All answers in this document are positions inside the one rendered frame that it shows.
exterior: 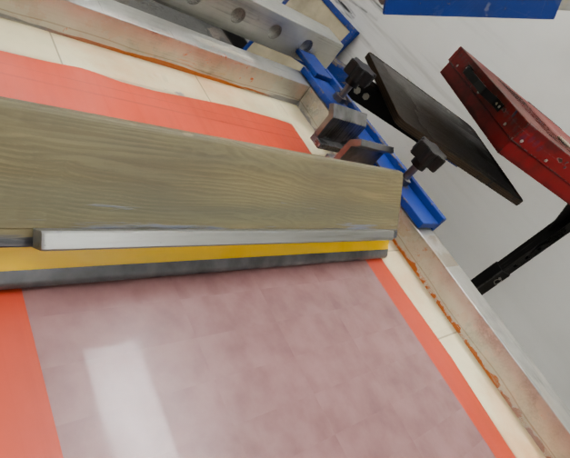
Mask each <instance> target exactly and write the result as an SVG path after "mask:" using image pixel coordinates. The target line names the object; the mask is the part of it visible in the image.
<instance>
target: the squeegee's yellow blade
mask: <svg viewBox="0 0 570 458"><path fill-rule="evenodd" d="M388 245H389V241H362V242H332V243H303V244H246V245H217V246H187V247H158V248H129V249H100V250H71V251H39V250H37V249H35V248H33V247H6V248H0V272H3V271H19V270H34V269H51V268H66V267H83V266H98V265H114V264H145V263H161V262H177V261H193V260H209V259H225V258H240V257H257V256H272V255H288V254H319V253H335V252H351V251H366V250H383V249H388Z"/></svg>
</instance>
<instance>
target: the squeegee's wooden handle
mask: <svg viewBox="0 0 570 458"><path fill-rule="evenodd" d="M403 178H404V176H403V173H402V172H400V171H399V170H394V169H389V168H384V167H379V166H374V165H370V164H360V163H356V162H350V161H346V160H340V159H335V158H331V157H325V156H321V155H316V154H307V153H301V152H297V151H292V150H286V149H282V148H277V147H272V146H267V145H261V144H253V143H248V142H243V141H238V140H233V139H228V138H223V137H218V136H213V135H208V134H199V133H194V132H189V131H185V130H179V129H174V128H169V127H164V126H160V125H154V124H146V123H140V122H136V121H130V120H125V119H121V118H115V117H111V116H106V115H100V114H91V113H87V112H82V111H76V110H72V109H67V108H62V107H57V106H52V105H43V104H38V103H33V102H28V101H23V100H18V99H14V98H8V97H3V96H0V248H6V247H32V246H33V233H34V229H33V228H147V229H386V230H392V231H394V238H396V237H397V228H398V220H399V212H400V204H401V195H402V186H403Z"/></svg>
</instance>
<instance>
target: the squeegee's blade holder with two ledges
mask: <svg viewBox="0 0 570 458"><path fill-rule="evenodd" d="M33 229H34V233H33V246H32V247H33V248H35V249H37V250H39V251H71V250H100V249H129V248H158V247H187V246H217V245H246V244H303V243H332V242H362V241H391V240H393V239H394V231H392V230H386V229H147V228H33Z"/></svg>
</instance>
